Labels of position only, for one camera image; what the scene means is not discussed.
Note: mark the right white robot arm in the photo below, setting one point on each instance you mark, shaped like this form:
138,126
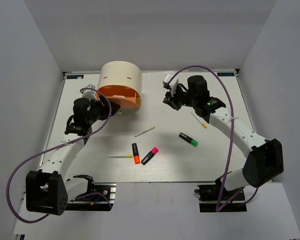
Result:
264,158

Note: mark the yellow capped white marker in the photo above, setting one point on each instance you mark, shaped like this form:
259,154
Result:
198,119

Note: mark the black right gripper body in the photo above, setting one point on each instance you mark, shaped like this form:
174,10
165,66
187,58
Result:
179,95

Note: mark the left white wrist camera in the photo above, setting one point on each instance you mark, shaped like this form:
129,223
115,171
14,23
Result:
89,92

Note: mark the pink capped black highlighter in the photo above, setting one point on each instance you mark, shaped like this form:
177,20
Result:
149,156

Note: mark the cream orange drawer box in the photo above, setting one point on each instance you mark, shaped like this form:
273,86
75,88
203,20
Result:
121,83

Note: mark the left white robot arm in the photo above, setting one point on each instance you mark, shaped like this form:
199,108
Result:
48,191

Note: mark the yellow thin pen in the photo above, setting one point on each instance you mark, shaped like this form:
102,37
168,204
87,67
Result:
120,156

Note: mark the orange capped black highlighter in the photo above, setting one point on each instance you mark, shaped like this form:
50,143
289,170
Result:
136,155

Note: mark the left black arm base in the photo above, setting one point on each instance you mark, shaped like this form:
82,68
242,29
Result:
100,198

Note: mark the pale yellow white pen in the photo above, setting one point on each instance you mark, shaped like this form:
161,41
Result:
144,132

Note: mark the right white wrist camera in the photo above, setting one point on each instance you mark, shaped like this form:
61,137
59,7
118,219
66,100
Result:
169,83

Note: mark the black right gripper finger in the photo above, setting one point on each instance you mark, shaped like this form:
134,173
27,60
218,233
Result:
168,101
175,105

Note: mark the green capped black highlighter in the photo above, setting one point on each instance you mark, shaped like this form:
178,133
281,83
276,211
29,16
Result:
188,139

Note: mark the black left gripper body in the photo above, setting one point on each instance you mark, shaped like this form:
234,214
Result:
98,111

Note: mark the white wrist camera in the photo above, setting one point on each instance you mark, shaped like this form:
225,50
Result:
89,92
169,83

